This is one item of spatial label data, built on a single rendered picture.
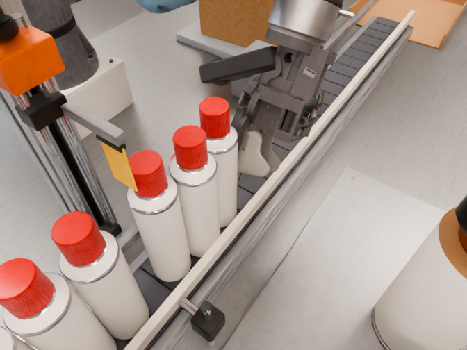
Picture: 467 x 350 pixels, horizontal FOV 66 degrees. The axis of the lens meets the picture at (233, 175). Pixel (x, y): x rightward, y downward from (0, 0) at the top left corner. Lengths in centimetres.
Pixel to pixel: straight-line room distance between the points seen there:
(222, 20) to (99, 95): 37
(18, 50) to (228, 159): 23
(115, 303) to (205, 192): 14
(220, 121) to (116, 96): 44
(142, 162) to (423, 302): 29
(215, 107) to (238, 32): 58
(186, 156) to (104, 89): 44
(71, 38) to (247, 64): 36
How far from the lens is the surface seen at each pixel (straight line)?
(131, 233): 44
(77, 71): 73
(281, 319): 48
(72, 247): 31
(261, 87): 44
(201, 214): 42
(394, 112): 86
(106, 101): 78
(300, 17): 43
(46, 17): 70
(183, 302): 45
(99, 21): 119
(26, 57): 30
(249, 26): 93
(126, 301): 39
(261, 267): 56
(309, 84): 44
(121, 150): 31
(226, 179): 44
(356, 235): 55
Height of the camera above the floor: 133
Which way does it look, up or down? 49 degrees down
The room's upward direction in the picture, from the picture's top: straight up
